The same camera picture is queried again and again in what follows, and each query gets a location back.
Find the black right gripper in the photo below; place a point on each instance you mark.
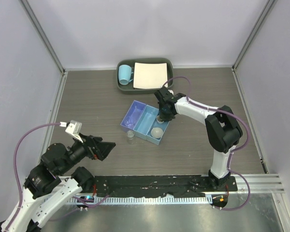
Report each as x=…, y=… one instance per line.
x=163, y=116

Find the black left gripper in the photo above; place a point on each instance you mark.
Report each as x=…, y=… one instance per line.
x=102, y=149

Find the small white porcelain crucible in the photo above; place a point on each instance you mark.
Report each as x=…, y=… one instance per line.
x=159, y=120

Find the clear glass jar with lid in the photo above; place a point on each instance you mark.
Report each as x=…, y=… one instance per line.
x=130, y=136

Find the blue three-compartment organizer box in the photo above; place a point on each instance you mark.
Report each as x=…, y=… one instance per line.
x=146, y=122

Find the large white porcelain dish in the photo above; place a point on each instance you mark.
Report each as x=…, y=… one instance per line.
x=156, y=133

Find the clear glass funnel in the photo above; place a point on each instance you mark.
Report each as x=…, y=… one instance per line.
x=134, y=113

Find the clear glass beaker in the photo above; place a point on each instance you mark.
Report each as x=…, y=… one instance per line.
x=129, y=122

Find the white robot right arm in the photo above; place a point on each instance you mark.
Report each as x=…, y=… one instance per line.
x=223, y=130

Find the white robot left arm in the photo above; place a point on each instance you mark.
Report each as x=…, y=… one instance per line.
x=37, y=204

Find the white square plate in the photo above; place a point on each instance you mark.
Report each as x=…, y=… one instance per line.
x=149, y=76

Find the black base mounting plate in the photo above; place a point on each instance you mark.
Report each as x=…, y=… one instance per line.
x=154, y=186

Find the dark green plastic tray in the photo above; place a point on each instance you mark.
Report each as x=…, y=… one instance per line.
x=129, y=89

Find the light blue mug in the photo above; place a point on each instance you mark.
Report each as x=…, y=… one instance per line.
x=125, y=74

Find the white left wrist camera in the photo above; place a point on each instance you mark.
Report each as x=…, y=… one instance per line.
x=73, y=128

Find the white slotted cable duct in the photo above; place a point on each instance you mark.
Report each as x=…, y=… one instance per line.
x=160, y=200

